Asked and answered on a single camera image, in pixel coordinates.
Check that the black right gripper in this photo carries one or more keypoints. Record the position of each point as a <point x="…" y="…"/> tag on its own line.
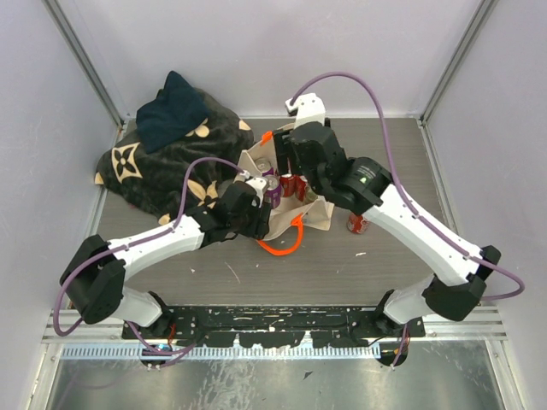
<point x="285" y="147"/>

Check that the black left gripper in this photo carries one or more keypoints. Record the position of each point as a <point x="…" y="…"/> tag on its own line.
<point x="260" y="225"/>

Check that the red cola can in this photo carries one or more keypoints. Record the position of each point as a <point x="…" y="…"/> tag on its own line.
<point x="288" y="184"/>
<point x="301" y="184"/>
<point x="357" y="223"/>

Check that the beige canvas tote bag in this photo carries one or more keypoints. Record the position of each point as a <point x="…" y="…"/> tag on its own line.
<point x="291" y="212"/>

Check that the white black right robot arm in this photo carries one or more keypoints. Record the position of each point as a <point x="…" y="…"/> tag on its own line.
<point x="363" y="186"/>

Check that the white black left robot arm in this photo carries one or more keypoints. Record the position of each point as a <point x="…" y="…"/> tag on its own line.
<point x="95" y="279"/>

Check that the dark floral plush blanket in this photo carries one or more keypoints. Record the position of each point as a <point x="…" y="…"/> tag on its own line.
<point x="153" y="182"/>

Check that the navy blue cloth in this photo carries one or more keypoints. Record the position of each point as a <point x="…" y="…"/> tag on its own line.
<point x="177" y="110"/>

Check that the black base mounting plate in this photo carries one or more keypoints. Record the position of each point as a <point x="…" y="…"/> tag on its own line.
<point x="276" y="327"/>

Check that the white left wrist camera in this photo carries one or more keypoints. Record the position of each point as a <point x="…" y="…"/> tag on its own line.
<point x="258" y="184"/>

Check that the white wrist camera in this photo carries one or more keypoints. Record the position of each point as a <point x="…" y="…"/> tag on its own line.
<point x="258" y="184"/>
<point x="307" y="108"/>

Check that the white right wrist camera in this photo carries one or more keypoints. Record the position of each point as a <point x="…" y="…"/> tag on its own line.
<point x="307" y="108"/>

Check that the right aluminium frame post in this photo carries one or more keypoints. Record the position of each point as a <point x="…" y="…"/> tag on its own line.
<point x="479" y="18"/>

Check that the aluminium frame post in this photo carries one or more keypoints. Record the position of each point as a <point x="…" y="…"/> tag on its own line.
<point x="479" y="18"/>
<point x="73" y="29"/>

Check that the aluminium cable duct rail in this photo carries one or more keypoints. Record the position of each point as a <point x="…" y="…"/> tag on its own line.
<point x="127" y="351"/>

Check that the left aluminium frame post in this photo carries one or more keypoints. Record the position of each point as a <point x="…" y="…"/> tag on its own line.
<point x="73" y="29"/>

